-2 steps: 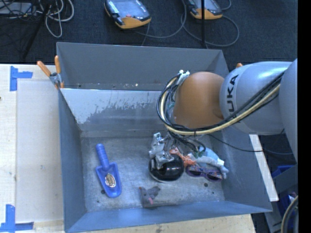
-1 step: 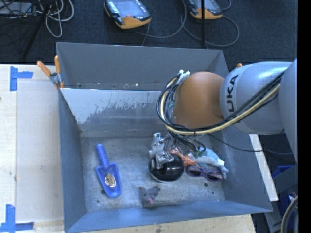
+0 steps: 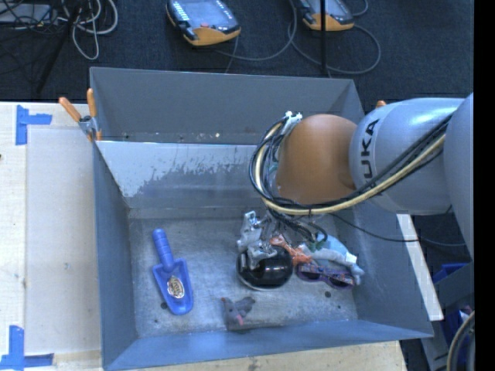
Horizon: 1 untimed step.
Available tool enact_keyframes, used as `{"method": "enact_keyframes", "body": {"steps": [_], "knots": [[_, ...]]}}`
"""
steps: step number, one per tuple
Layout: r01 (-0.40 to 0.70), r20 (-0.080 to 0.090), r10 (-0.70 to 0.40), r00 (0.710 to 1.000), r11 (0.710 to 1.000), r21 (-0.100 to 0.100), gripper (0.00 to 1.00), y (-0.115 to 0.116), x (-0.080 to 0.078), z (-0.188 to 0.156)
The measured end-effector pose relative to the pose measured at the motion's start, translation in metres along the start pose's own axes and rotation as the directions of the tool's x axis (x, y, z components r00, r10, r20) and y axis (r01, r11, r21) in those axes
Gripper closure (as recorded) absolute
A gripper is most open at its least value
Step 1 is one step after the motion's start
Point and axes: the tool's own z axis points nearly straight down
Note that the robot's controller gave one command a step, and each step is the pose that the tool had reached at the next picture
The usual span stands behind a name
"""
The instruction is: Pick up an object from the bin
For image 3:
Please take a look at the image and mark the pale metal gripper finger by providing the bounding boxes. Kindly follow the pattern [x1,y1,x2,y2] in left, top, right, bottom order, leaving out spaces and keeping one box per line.
[240,243,278,273]
[236,210,261,251]

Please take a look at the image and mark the black round ball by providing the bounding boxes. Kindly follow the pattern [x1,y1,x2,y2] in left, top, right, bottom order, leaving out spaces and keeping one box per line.
[236,246,294,289]

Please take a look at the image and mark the orange small toy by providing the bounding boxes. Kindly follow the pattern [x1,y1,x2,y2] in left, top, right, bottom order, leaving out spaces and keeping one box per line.
[269,234,312,268]

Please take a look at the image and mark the grey metal bin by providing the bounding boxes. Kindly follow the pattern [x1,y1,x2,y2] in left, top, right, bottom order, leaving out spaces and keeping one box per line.
[88,66,435,371]

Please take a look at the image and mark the grey toy mouse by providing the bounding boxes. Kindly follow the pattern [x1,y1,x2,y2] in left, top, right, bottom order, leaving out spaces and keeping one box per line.
[220,295,257,332]

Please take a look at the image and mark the purple sunglasses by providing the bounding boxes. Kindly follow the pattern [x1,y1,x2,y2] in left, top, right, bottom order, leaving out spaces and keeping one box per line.
[295,261,355,290]

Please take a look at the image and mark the blue toy trowel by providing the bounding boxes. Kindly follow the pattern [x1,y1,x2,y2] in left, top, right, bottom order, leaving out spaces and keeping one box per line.
[152,228,195,316]

